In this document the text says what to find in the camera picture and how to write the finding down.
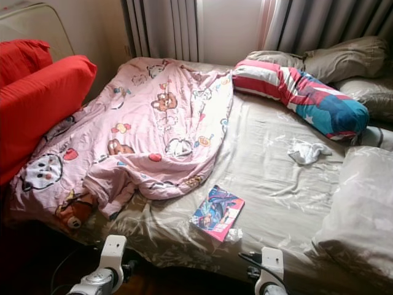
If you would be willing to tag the colourful cartoon book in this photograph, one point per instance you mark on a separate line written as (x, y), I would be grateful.
(215, 212)

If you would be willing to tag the white quilted mattress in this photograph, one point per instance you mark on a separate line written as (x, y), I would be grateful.
(37, 24)

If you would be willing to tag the folded beige blanket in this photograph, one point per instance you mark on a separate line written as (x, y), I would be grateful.
(362, 209)

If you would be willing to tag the white tissue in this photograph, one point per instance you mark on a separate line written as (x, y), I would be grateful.
(233, 235)

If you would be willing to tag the plump beige pillow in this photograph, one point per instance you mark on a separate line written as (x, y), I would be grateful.
(344, 58)

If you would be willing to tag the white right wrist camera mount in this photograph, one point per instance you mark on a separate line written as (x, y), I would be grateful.
(272, 261)

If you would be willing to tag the flat beige pillow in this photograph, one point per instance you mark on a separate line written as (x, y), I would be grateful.
(273, 58)

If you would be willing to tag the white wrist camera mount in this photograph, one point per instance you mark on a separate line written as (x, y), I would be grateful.
(112, 252)
(272, 261)

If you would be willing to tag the red sofa cushion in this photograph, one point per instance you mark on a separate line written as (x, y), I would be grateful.
(43, 98)
(21, 58)

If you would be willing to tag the white dark-striped pillow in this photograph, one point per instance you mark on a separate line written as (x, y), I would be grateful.
(381, 138)

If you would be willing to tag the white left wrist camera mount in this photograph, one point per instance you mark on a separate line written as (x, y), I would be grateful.
(112, 252)

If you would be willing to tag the white crumpled cloth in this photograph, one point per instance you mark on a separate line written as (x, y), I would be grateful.
(307, 152)

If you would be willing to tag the pink cartoon print quilt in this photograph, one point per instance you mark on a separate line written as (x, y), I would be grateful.
(153, 123)

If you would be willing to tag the pink blue striped bolster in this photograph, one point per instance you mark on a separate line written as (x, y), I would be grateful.
(307, 98)

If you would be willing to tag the grey pleated curtain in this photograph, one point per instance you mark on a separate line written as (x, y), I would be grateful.
(325, 24)
(159, 31)

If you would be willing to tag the beige bed sheet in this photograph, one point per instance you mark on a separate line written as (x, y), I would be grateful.
(270, 196)

